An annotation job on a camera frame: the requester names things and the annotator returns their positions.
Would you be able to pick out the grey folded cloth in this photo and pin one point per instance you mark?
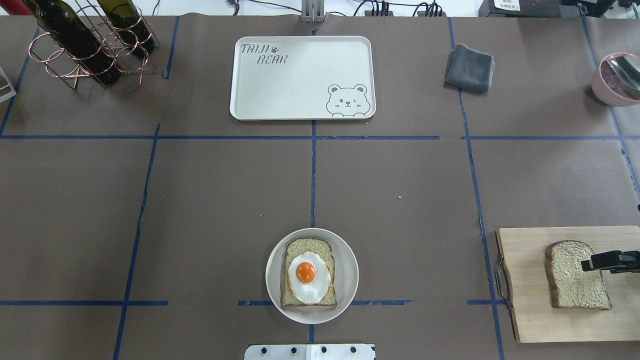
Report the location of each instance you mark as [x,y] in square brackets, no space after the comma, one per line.
[469,69]

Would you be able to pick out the pink bowl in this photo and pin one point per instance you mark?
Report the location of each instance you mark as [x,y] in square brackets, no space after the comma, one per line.
[606,87]

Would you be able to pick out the copper wire bottle rack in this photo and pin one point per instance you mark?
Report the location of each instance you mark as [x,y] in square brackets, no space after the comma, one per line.
[59,64]

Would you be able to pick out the cream bear tray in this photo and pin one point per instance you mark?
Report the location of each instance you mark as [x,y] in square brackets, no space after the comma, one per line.
[314,77]

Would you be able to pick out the metal scoop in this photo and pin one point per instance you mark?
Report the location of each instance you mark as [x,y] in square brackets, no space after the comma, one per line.
[626,69]

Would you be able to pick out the fried egg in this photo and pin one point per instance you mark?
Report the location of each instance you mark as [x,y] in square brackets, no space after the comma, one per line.
[309,278]

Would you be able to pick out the dark wine bottle upper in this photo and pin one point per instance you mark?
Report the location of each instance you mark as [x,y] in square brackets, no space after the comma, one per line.
[67,29]

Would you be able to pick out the wooden cutting board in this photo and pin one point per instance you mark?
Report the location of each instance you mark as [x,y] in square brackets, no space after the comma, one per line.
[534,318]

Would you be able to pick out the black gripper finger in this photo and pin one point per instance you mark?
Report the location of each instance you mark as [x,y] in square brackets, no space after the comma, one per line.
[617,262]

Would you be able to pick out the dark wine bottle lower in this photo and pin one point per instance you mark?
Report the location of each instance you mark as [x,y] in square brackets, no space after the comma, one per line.
[132,29]

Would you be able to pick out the bread slice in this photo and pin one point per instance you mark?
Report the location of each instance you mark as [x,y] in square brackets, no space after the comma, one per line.
[570,287]
[295,248]

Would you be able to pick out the white round plate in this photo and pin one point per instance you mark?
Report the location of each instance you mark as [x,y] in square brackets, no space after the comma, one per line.
[345,283]

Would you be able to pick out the dark wine bottle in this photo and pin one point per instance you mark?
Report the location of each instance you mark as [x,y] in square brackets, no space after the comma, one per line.
[67,29]
[132,29]

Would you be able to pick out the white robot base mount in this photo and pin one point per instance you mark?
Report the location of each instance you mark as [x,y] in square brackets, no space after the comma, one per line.
[336,351]

